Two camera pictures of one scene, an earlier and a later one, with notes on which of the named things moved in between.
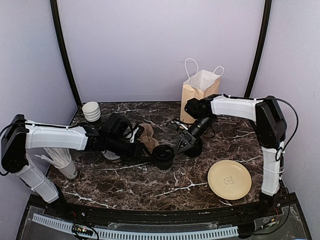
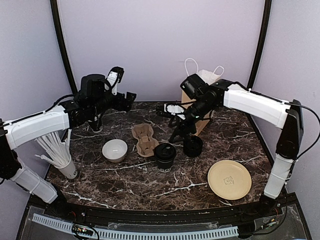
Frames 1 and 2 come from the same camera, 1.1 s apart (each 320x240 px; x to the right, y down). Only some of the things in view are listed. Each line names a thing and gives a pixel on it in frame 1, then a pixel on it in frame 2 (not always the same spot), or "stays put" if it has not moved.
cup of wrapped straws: [60, 159] stays put
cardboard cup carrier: [147, 139] stays put
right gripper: [190, 139] to [179, 129]
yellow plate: [229, 179] stays put
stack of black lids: [196, 149] stays put
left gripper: [137, 152] to [128, 103]
